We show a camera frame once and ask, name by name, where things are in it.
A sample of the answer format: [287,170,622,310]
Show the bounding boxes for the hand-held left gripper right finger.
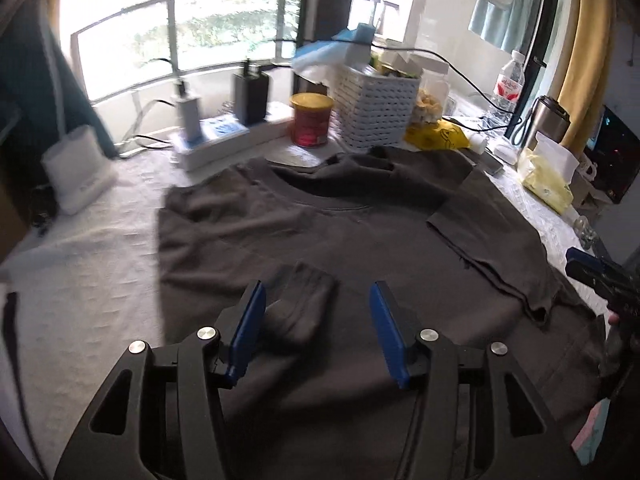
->
[369,280,583,480]

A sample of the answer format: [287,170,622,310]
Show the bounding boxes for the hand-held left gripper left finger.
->
[52,280,268,480]

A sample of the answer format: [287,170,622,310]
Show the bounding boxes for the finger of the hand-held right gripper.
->
[566,247,608,286]

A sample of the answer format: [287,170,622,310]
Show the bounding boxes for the dark grey t-shirt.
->
[157,146,608,480]

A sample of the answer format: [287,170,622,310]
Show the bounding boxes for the small grey ornament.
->
[570,215,598,251]

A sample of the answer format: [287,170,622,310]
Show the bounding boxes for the yellow tissue pack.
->
[516,132,581,215]

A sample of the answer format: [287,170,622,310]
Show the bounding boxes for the computer monitor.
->
[582,105,640,205]

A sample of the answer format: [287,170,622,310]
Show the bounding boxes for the white earbuds case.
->
[492,141,521,165]

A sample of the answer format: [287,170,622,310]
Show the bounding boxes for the dark phone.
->
[477,152,506,176]

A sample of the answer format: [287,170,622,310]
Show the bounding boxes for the steel thermos mug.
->
[510,95,572,153]

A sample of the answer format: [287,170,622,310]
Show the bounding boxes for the white textured tablecloth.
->
[0,105,608,480]

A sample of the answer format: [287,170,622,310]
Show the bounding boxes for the yellow duck print bag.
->
[404,119,472,152]

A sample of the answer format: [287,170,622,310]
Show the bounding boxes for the clear water bottle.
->
[492,50,526,116]

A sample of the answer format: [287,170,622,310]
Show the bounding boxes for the white power strip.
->
[170,112,296,171]

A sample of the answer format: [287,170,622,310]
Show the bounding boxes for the red tin can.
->
[290,92,335,148]

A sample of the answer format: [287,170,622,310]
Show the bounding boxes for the yellow curtain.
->
[555,0,616,126]

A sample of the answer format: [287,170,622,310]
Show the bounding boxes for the clear snack jar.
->
[410,57,451,126]

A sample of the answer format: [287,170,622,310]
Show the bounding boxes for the white perforated basket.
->
[327,65,425,152]

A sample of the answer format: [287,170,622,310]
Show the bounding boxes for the white charger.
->
[172,80,203,143]

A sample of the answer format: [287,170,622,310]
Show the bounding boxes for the white desk lamp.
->
[37,20,118,215]

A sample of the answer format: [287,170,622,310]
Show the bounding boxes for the black charger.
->
[232,60,271,126]

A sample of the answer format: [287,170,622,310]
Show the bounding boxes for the hanging blue towel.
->
[467,0,536,53]

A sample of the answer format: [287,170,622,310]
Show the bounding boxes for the blue tissue pack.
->
[291,24,381,78]

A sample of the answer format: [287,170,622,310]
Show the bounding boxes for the balcony railing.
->
[70,0,306,103]

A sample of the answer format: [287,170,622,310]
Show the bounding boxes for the teal curtain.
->
[0,0,118,156]

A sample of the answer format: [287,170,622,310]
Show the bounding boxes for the long black cable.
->
[272,37,506,111]

